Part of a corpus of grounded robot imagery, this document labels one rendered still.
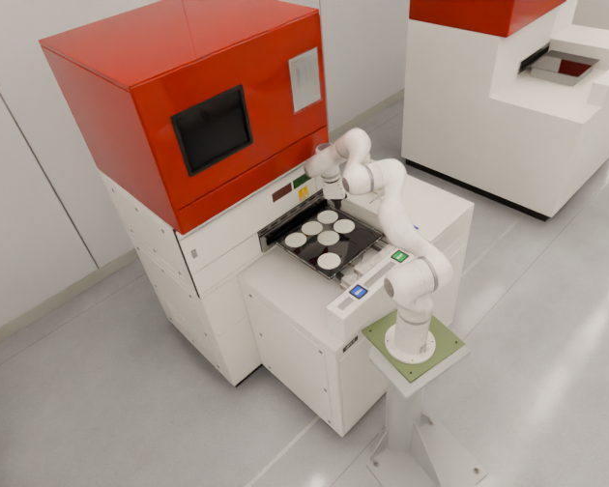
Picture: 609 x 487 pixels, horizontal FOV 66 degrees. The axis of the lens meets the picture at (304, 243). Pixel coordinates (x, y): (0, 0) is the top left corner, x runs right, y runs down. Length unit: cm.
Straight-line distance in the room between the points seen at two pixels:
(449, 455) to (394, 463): 26
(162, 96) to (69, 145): 170
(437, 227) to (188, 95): 118
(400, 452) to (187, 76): 193
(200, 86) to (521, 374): 221
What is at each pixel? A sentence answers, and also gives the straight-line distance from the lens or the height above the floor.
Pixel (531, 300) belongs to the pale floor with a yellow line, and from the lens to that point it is 325.
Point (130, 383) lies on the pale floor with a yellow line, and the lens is 304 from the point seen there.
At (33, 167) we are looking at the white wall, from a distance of 321.
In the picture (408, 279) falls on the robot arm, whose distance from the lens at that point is 151.
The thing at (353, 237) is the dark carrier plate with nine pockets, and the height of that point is 90.
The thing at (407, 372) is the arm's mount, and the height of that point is 83.
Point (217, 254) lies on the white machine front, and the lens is 205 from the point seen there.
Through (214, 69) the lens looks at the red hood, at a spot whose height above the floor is 177.
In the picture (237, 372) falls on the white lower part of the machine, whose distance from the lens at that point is 265.
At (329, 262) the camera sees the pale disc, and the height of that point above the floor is 90.
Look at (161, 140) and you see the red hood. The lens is 163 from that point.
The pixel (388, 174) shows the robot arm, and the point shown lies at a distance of 165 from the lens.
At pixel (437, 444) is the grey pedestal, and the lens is 259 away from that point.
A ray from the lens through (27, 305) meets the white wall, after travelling 364.
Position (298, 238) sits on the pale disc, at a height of 90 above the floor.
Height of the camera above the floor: 235
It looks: 42 degrees down
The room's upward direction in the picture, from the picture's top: 8 degrees counter-clockwise
